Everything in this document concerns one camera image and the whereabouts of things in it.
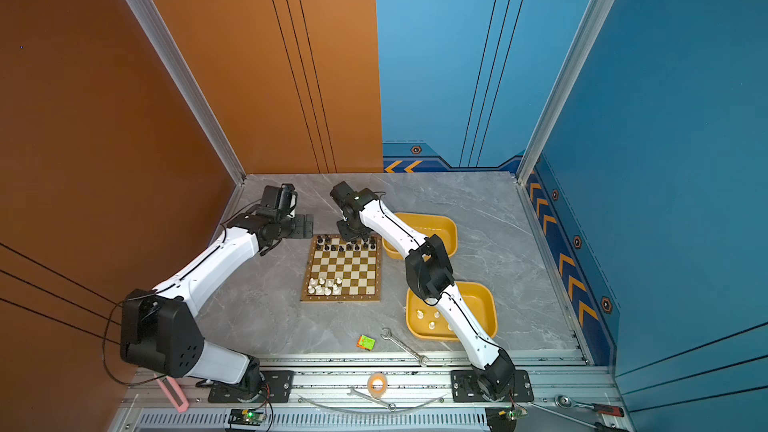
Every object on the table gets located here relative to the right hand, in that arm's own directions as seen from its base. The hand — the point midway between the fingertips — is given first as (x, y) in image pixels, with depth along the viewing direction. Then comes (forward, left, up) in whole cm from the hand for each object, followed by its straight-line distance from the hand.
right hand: (349, 235), depth 97 cm
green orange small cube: (-32, -7, -3) cm, 33 cm away
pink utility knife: (-43, +39, -3) cm, 58 cm away
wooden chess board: (-11, +1, -3) cm, 12 cm away
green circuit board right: (-47, -43, -4) cm, 64 cm away
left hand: (-2, +14, +11) cm, 18 cm away
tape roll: (-43, -9, -5) cm, 44 cm away
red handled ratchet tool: (-45, -55, -4) cm, 71 cm away
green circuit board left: (-48, +20, -6) cm, 52 cm away
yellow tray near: (-26, -23, -4) cm, 36 cm away
